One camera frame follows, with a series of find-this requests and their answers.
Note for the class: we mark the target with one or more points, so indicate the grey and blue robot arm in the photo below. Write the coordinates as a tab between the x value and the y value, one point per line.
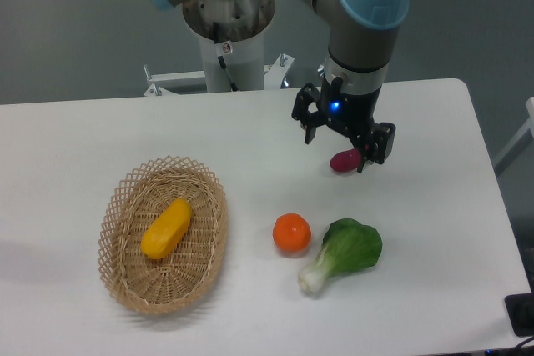
362	39

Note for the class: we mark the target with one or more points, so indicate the orange fruit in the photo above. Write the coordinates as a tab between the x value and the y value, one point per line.
291	233

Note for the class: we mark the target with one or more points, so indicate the woven wicker basket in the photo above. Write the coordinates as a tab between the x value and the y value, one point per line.
172	283

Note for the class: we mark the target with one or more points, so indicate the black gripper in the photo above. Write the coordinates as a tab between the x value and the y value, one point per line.
350	115

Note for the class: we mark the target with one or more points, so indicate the purple sweet potato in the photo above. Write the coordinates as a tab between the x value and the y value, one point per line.
346	161

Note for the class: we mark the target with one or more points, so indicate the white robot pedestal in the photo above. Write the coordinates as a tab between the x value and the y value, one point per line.
230	34

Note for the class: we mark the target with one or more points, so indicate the white frame at right edge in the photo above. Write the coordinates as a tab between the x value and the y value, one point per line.
517	144

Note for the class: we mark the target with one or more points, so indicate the black device at table edge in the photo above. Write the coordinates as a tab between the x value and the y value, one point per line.
519	308

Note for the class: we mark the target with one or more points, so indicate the green bok choy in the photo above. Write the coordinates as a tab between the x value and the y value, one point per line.
347	247

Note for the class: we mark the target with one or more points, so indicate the yellow mango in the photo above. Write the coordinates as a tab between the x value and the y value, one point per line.
167	230

